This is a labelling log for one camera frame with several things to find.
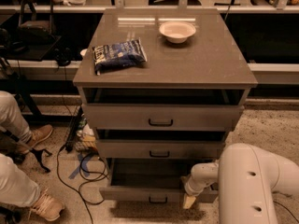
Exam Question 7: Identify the white trouser leg far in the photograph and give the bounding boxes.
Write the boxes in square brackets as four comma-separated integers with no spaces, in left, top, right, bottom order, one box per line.
[0,91,32,143]

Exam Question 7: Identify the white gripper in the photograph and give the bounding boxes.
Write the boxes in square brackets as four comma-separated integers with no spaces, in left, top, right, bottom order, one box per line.
[180,175,206,209]

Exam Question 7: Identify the wire basket with items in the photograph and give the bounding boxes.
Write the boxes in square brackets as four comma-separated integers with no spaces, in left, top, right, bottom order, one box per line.
[64,107,97,153]

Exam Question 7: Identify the black headphones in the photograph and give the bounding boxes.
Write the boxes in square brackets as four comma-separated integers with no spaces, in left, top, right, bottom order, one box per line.
[54,48,72,67]

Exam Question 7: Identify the tan sneaker far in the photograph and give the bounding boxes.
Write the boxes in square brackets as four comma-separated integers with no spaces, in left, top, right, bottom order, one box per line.
[16,124,53,154]

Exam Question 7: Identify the tan sneaker near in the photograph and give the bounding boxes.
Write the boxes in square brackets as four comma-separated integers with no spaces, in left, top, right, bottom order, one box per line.
[30,190,65,222]

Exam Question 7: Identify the black bag on shelf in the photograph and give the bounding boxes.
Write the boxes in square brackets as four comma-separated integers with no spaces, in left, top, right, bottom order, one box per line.
[17,0,56,45]

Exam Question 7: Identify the black floor cable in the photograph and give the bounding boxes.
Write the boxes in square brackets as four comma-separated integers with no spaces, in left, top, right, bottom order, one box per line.
[55,144,112,224]

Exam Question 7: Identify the blue chip bag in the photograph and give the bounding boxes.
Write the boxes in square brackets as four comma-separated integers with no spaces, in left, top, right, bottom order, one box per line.
[93,39,147,75]

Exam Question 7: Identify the white trouser leg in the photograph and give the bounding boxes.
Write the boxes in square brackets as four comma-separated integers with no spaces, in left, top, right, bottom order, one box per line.
[0,154,41,207]
[0,91,32,143]

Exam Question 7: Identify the grey drawer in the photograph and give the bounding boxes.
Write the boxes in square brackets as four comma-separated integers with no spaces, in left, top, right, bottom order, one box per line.
[96,141,224,159]
[82,104,244,132]
[99,159,211,204]

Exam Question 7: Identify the white bowl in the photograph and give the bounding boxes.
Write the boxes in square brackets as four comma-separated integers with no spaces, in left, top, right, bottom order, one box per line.
[159,21,196,44]

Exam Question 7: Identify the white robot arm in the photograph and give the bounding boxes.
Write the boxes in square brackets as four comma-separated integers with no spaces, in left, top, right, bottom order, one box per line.
[181,143,299,224]

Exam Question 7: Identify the black strap on floor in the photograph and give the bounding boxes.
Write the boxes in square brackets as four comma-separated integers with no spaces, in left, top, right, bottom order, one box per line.
[12,147,54,174]

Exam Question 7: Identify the grey bottom drawer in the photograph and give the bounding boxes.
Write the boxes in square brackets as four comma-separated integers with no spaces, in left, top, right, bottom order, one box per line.
[99,159,211,204]

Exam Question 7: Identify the white trouser leg near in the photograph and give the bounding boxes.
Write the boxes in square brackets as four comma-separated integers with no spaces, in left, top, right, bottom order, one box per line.
[0,154,41,207]

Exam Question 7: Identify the grey top drawer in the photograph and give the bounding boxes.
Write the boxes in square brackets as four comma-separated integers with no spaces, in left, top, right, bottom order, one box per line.
[82,104,244,132]

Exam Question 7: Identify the grey drawer cabinet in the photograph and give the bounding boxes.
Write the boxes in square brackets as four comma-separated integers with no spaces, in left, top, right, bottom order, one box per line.
[72,7,259,161]

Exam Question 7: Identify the grey middle drawer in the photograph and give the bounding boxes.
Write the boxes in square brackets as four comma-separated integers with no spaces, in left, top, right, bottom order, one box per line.
[96,141,224,159]

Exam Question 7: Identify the blue tape cross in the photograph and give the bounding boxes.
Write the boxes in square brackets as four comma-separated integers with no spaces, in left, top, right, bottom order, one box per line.
[68,153,93,179]

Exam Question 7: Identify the tan sneaker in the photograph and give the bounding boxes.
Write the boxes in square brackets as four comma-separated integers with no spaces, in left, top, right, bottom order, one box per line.
[16,124,53,154]
[30,190,65,222]

